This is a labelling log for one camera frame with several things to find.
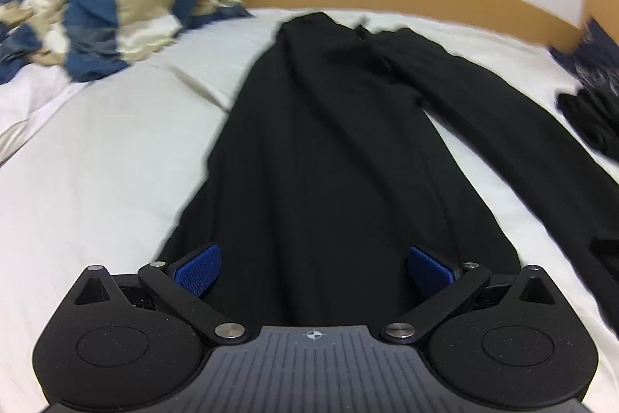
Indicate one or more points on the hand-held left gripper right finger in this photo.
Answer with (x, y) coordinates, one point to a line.
(428, 270)

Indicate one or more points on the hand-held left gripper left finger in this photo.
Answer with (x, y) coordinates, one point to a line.
(198, 270)

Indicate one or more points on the black pants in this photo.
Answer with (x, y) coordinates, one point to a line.
(314, 151)

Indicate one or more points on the white bed sheet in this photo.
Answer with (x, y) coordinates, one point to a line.
(96, 161)

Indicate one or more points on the dark blue patterned cloth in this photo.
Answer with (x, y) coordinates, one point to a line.
(592, 55)

